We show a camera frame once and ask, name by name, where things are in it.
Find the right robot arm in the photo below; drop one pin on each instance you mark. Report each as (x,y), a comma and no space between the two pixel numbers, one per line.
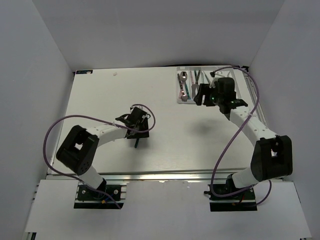
(272,154)

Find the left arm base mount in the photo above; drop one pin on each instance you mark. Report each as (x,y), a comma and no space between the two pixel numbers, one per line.
(86,198)

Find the teal handled knife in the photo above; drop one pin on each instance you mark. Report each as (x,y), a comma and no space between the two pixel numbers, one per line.
(197,76)

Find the teal handled spoon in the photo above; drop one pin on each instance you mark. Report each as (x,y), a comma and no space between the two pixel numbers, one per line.
(184,77)

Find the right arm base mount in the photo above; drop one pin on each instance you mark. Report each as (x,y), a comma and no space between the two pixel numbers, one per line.
(243,202)

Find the pink handled spoon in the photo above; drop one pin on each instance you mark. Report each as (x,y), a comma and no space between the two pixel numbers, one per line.
(183,96)

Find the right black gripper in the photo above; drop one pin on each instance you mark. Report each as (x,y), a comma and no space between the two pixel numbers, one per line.
(204,90)

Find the teal handled fork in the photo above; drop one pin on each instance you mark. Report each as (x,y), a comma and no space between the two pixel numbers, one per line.
(136,143)

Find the white divided utensil tray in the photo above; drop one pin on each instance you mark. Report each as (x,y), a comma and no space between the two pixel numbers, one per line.
(189,79)

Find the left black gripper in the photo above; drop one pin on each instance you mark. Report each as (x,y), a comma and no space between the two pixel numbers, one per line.
(138,135)

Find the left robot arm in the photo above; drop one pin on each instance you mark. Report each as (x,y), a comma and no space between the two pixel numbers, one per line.
(78,149)

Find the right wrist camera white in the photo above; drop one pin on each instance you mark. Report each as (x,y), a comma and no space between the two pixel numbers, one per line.
(215,77)

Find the dark handled spoon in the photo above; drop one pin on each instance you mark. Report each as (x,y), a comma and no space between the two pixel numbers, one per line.
(180,82)

